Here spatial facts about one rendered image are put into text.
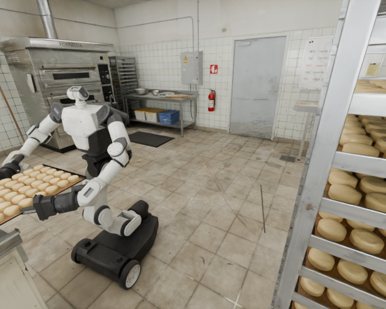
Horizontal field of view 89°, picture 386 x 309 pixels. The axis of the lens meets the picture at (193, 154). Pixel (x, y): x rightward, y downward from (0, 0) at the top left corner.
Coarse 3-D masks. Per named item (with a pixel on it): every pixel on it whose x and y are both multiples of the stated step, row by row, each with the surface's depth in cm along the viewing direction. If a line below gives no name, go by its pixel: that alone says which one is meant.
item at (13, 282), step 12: (12, 252) 86; (0, 264) 83; (12, 264) 87; (24, 264) 91; (0, 276) 83; (12, 276) 87; (24, 276) 92; (0, 288) 84; (12, 288) 88; (24, 288) 92; (36, 288) 98; (0, 300) 84; (12, 300) 89; (24, 300) 93; (36, 300) 99
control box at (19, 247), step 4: (0, 232) 95; (4, 232) 95; (0, 236) 93; (20, 244) 93; (16, 248) 91; (20, 248) 93; (20, 252) 93; (24, 252) 95; (20, 256) 93; (24, 256) 95; (24, 260) 95; (28, 260) 97
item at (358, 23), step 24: (360, 0) 23; (360, 24) 23; (360, 48) 24; (336, 72) 26; (336, 96) 27; (336, 120) 28; (336, 144) 29; (312, 168) 32; (312, 192) 33; (312, 216) 34; (288, 264) 41; (288, 288) 43
